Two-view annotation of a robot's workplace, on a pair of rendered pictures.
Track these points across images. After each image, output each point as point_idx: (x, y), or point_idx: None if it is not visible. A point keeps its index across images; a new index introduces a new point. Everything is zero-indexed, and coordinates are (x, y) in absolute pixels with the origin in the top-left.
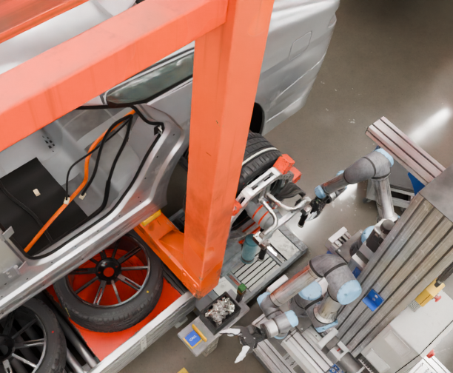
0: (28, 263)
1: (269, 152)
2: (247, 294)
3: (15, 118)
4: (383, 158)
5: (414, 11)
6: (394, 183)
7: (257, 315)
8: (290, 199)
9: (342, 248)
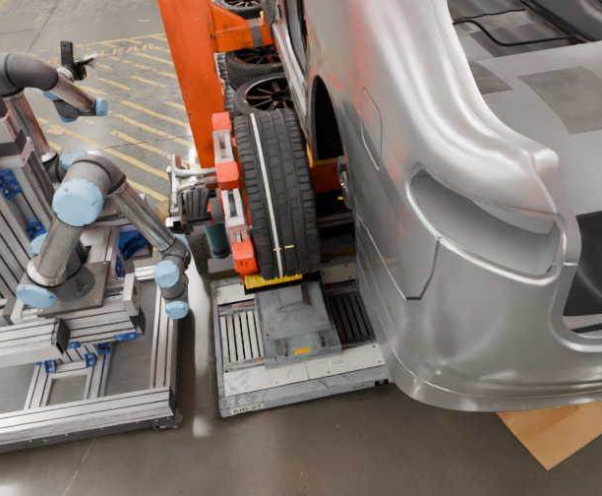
0: (285, 26)
1: (253, 156)
2: (217, 308)
3: None
4: (67, 178)
5: None
6: None
7: (195, 319)
8: (317, 452)
9: (102, 268)
